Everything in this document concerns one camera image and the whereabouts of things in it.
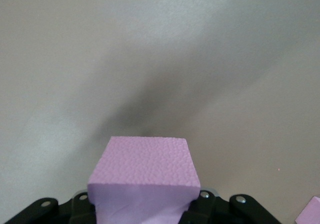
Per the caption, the brown table mat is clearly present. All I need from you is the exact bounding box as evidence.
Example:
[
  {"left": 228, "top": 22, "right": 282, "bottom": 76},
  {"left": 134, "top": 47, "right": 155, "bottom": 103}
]
[{"left": 0, "top": 0, "right": 320, "bottom": 224}]

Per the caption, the pink foam cube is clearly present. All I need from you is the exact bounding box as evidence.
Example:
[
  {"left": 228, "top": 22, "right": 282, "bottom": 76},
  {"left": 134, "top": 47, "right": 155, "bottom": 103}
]
[
  {"left": 294, "top": 196, "right": 320, "bottom": 224},
  {"left": 87, "top": 136, "right": 202, "bottom": 224}
]

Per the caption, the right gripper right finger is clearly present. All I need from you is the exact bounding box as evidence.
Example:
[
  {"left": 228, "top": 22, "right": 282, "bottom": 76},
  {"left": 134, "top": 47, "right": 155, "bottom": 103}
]
[{"left": 179, "top": 189, "right": 279, "bottom": 224}]

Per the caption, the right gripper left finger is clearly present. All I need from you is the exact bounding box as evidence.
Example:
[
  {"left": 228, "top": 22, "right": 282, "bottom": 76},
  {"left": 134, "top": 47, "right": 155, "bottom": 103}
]
[{"left": 4, "top": 189, "right": 98, "bottom": 224}]

